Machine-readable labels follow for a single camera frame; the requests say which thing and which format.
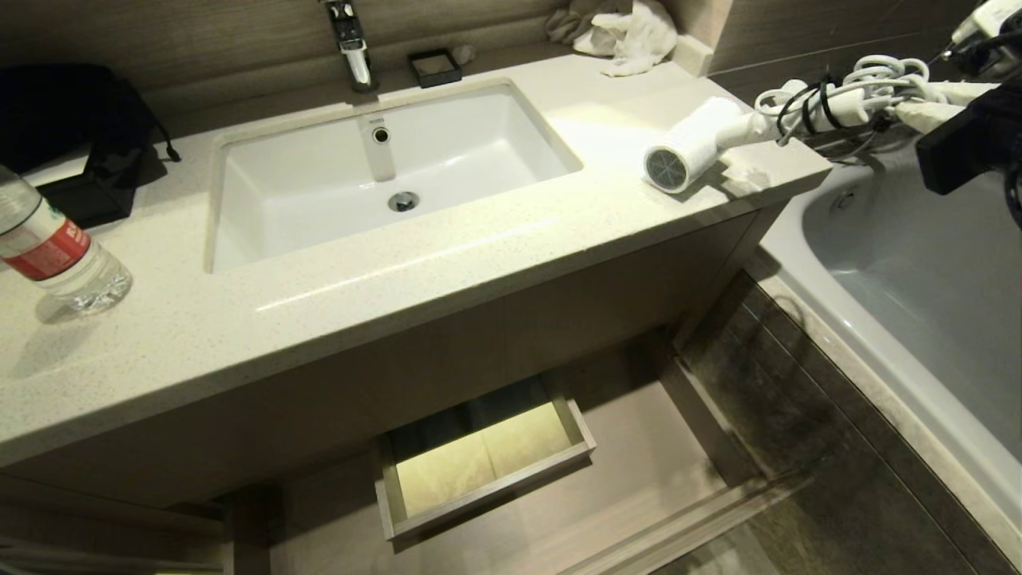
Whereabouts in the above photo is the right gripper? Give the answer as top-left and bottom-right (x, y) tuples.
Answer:
(893, 78), (1022, 196)

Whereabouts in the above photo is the white hair dryer with cord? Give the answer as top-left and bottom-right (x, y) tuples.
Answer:
(644, 54), (929, 195)

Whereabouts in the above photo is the wooden drawer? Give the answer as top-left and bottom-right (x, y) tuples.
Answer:
(373, 374), (598, 544)

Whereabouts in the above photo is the white bathtub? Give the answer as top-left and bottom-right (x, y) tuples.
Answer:
(755, 144), (1022, 564)

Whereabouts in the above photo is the white crumpled towel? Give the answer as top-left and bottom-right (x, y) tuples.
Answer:
(572, 0), (679, 78)

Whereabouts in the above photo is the grey cloth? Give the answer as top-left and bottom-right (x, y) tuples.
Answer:
(545, 0), (616, 46)

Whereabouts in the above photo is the brown vanity cabinet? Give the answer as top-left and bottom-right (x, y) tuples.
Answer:
(0, 200), (793, 575)

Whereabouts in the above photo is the black square soap dish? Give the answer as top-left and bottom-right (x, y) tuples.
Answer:
(407, 50), (463, 89)

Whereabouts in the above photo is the chrome faucet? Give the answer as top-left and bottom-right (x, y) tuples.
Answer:
(323, 0), (381, 93)

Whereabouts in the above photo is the white sink basin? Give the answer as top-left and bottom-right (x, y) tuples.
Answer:
(205, 78), (584, 275)

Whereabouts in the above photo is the black box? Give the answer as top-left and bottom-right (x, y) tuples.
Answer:
(36, 145), (146, 230)

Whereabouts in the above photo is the black fabric bag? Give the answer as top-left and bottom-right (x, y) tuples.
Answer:
(0, 63), (182, 178)

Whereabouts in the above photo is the clear plastic water bottle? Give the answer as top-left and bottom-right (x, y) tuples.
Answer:
(0, 165), (134, 315)

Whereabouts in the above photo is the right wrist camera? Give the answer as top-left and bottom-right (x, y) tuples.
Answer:
(942, 0), (1022, 79)

